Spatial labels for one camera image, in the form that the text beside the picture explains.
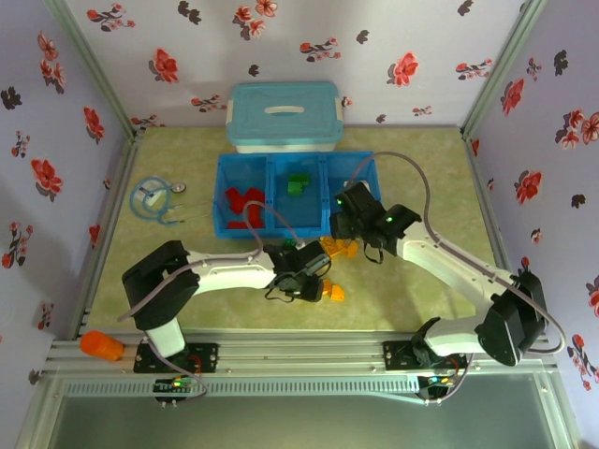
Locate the large orange lego brick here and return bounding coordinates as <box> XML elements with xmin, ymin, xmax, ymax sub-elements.
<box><xmin>319</xmin><ymin>236</ymin><xmax>350</xmax><ymax>257</ymax></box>

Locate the blue three-compartment tray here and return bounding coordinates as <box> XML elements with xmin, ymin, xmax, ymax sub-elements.
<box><xmin>213</xmin><ymin>150</ymin><xmax>381</xmax><ymax>239</ymax></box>

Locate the blue lidded storage box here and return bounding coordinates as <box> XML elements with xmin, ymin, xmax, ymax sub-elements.
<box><xmin>226</xmin><ymin>81</ymin><xmax>346</xmax><ymax>154</ymax></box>

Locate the blue stethoscope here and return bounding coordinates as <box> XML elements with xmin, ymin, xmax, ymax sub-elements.
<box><xmin>129</xmin><ymin>175</ymin><xmax>216</xmax><ymax>226</ymax></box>

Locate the green circuit board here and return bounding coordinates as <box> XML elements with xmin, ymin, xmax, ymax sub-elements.
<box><xmin>153</xmin><ymin>378</ymin><xmax>197</xmax><ymax>394</ymax></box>
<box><xmin>420</xmin><ymin>373</ymin><xmax>458</xmax><ymax>389</ymax></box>

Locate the orange plastic bottle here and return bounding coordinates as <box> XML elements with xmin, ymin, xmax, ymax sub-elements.
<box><xmin>79</xmin><ymin>330</ymin><xmax>126</xmax><ymax>362</ymax></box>

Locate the aluminium frame rail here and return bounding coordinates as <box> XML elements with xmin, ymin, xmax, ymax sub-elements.
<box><xmin>49</xmin><ymin>329</ymin><xmax>561</xmax><ymax>375</ymax></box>

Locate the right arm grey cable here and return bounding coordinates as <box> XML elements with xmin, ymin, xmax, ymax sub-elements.
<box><xmin>345</xmin><ymin>150</ymin><xmax>566</xmax><ymax>406</ymax></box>

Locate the grey slotted cable duct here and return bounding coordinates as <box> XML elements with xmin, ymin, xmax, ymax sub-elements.
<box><xmin>63</xmin><ymin>379</ymin><xmax>422</xmax><ymax>399</ymax></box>

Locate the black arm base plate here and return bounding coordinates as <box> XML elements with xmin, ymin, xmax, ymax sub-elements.
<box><xmin>133</xmin><ymin>342</ymin><xmax>220</xmax><ymax>375</ymax></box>
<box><xmin>382</xmin><ymin>340</ymin><xmax>469</xmax><ymax>373</ymax></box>

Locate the aluminium side rail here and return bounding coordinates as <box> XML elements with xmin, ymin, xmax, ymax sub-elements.
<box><xmin>462</xmin><ymin>130</ymin><xmax>533</xmax><ymax>336</ymax></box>
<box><xmin>77</xmin><ymin>133</ymin><xmax>146</xmax><ymax>328</ymax></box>

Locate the aluminium frame post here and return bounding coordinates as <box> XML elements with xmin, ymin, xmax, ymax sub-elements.
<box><xmin>44</xmin><ymin>0</ymin><xmax>146</xmax><ymax>141</ymax></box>
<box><xmin>460</xmin><ymin>0</ymin><xmax>548</xmax><ymax>141</ymax></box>

